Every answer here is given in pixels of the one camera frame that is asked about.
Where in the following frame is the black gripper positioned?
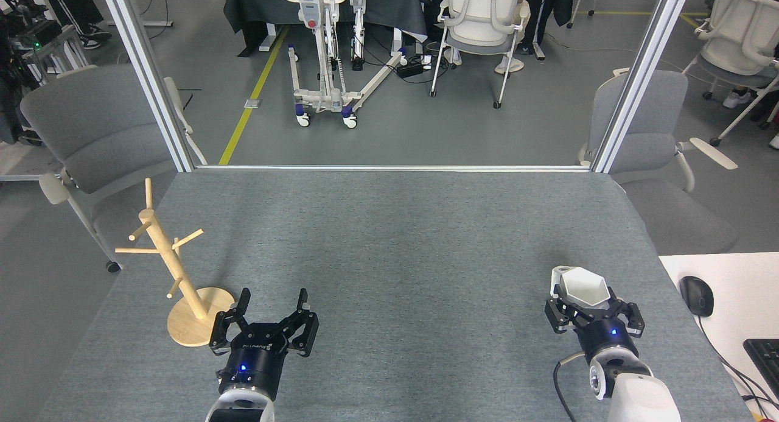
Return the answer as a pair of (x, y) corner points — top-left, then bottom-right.
(209, 288), (320, 401)
(545, 295), (645, 363)

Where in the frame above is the white hexagonal cup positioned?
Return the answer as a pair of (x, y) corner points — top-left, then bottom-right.
(550, 266), (611, 310)

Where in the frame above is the wooden cup rack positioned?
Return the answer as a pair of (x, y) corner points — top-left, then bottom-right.
(115, 178), (236, 348)

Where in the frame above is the black equipment rack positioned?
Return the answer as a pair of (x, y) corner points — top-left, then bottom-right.
(0, 0), (92, 146)

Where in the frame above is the black computer mouse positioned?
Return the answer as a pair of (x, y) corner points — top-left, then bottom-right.
(679, 276), (714, 317)

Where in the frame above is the white desk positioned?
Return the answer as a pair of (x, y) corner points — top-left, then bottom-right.
(659, 252), (779, 422)

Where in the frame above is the black keyboard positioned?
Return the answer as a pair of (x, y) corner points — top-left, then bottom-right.
(743, 339), (779, 398)

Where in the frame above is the grey fabric chair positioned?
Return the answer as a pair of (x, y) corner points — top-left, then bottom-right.
(578, 69), (740, 255)
(20, 65), (208, 273)

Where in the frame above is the white stand on wheels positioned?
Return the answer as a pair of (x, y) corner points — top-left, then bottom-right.
(275, 0), (408, 129)

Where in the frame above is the black power strip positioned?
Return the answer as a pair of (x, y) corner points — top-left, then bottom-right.
(397, 55), (434, 79)

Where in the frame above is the white mesh office chair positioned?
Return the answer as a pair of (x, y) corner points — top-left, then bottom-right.
(682, 0), (779, 147)
(430, 0), (531, 110)

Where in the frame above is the dark cloth covered table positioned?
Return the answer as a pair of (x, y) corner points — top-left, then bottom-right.
(223, 0), (427, 57)

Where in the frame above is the person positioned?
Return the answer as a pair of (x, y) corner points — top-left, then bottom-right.
(44, 0), (113, 50)

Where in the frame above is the black mouse cable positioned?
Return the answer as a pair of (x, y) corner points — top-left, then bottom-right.
(697, 315), (779, 410)

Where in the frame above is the silver table edge rail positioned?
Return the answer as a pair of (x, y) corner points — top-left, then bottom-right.
(195, 164), (594, 173)

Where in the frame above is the silver frame post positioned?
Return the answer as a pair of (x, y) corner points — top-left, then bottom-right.
(590, 0), (694, 174)
(97, 0), (197, 173)

